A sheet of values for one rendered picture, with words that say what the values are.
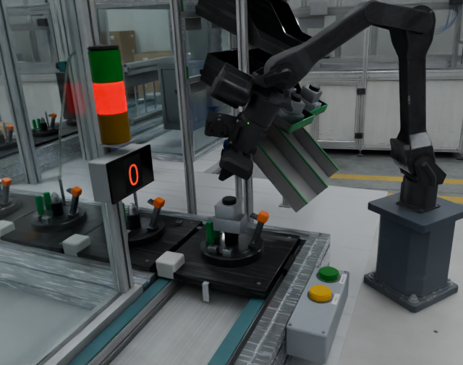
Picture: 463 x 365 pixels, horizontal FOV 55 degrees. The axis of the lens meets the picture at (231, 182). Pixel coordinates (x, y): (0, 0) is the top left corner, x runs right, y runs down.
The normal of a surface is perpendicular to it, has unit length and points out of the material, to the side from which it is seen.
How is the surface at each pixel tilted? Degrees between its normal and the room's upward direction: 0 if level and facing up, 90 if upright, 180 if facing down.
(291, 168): 45
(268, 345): 0
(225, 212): 90
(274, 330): 0
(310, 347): 90
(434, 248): 90
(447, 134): 90
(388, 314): 0
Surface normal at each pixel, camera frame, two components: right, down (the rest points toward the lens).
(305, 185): 0.55, -0.55
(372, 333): -0.04, -0.94
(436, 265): 0.49, 0.28
